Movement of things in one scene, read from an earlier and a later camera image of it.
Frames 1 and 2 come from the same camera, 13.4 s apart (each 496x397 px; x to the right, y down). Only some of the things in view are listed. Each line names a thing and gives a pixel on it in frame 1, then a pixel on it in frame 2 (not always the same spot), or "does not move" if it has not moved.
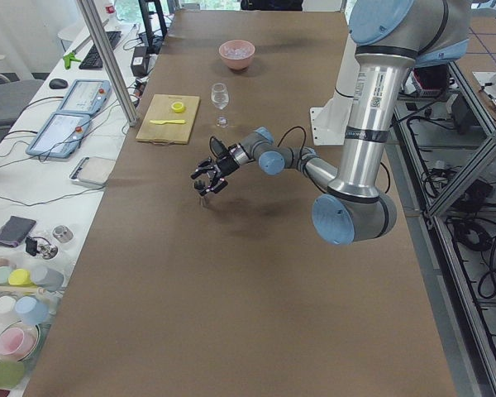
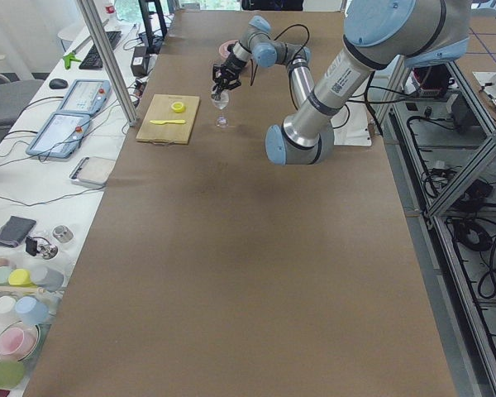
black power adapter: [140, 61] does not move
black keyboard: [93, 60] does not move
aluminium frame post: [107, 59] does not move
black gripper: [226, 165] → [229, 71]
